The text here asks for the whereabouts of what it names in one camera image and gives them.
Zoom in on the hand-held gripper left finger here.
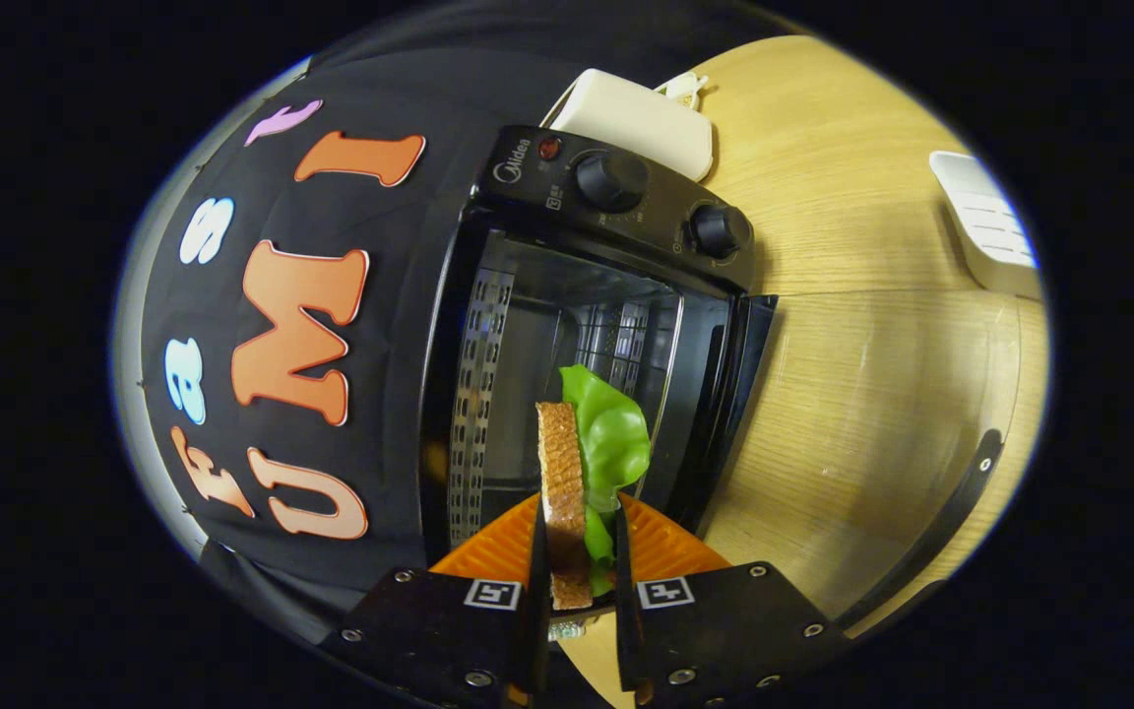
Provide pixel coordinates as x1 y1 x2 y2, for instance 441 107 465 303
319 492 555 709

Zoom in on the white plastic tray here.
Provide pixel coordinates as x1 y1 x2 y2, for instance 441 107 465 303
929 151 1042 301

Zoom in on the black toaster oven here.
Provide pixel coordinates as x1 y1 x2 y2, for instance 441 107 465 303
417 125 1026 633

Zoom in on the bread and lettuce sandwich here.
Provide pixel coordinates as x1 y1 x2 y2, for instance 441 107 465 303
535 364 653 612

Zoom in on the white pop-up toaster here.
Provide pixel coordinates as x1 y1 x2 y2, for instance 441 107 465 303
539 67 716 183

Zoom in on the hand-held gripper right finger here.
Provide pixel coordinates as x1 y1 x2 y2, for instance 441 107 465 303
612 492 855 709

